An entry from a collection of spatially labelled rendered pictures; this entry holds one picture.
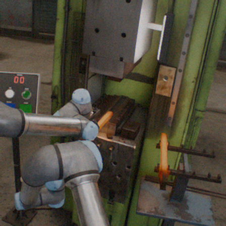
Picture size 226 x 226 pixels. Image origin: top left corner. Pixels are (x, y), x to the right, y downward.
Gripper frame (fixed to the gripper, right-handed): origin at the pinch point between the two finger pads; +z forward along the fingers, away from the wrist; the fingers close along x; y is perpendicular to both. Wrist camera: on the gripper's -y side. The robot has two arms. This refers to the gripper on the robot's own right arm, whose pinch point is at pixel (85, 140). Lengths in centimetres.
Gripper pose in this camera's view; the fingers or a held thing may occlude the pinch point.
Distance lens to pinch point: 148.0
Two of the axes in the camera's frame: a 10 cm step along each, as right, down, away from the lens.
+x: 9.4, 2.4, -2.5
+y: -1.1, 9.0, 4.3
